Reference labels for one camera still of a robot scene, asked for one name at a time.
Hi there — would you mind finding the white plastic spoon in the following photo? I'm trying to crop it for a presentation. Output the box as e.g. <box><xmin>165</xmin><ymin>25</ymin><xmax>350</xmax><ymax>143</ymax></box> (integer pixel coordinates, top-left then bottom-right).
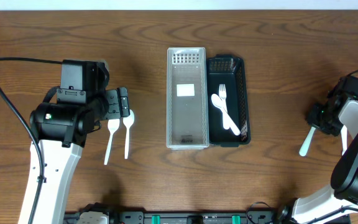
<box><xmin>211</xmin><ymin>93</ymin><xmax>241</xmax><ymax>136</ymax></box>
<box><xmin>104</xmin><ymin>119</ymin><xmax>121</xmax><ymax>166</ymax></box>
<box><xmin>122</xmin><ymin>110</ymin><xmax>135</xmax><ymax>159</ymax></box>

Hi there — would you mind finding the clear plastic mesh basket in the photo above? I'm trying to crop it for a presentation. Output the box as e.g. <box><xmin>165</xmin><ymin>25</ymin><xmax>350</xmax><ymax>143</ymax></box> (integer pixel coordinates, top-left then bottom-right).
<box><xmin>166</xmin><ymin>47</ymin><xmax>209</xmax><ymax>150</ymax></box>

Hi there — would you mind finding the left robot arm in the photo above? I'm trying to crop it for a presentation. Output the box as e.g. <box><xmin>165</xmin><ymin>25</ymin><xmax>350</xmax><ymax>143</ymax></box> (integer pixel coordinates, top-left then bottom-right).
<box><xmin>19</xmin><ymin>60</ymin><xmax>134</xmax><ymax>223</ymax></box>

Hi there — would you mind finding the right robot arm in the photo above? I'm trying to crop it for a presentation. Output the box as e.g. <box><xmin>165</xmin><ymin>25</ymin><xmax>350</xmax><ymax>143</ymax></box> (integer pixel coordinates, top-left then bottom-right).
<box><xmin>273</xmin><ymin>75</ymin><xmax>358</xmax><ymax>223</ymax></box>

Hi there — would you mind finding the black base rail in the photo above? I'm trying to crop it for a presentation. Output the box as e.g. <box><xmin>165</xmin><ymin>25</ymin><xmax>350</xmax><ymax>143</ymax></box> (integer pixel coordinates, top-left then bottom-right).
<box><xmin>63</xmin><ymin>203</ymin><xmax>275</xmax><ymax>224</ymax></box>

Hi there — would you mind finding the black plastic mesh basket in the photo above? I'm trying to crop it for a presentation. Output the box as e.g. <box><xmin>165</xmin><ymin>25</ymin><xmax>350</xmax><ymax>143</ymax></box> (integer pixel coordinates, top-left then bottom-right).
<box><xmin>206</xmin><ymin>54</ymin><xmax>251</xmax><ymax>147</ymax></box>

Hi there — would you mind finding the pale green plastic fork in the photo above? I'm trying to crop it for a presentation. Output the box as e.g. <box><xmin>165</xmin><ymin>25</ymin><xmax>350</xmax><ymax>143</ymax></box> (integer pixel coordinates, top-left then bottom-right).
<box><xmin>299</xmin><ymin>126</ymin><xmax>316</xmax><ymax>157</ymax></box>

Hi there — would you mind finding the white plastic fork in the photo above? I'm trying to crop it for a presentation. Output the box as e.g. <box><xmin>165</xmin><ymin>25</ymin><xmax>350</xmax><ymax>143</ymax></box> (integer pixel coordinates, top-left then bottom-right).
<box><xmin>341</xmin><ymin>125</ymin><xmax>347</xmax><ymax>155</ymax></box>
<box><xmin>218</xmin><ymin>84</ymin><xmax>230</xmax><ymax>129</ymax></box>

